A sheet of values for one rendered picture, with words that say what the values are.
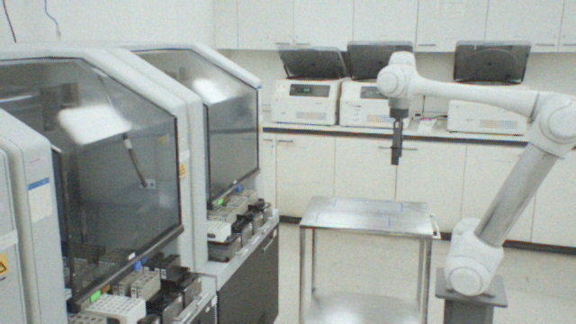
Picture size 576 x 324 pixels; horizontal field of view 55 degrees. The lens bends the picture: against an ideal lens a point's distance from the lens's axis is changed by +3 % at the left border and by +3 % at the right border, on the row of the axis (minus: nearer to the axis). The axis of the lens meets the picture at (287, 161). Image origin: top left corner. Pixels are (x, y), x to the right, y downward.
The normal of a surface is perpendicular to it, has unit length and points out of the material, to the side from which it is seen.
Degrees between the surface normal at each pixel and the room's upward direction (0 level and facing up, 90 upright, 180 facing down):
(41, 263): 90
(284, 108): 90
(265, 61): 90
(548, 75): 90
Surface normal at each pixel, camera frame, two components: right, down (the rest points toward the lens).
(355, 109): -0.27, 0.23
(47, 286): 0.96, 0.07
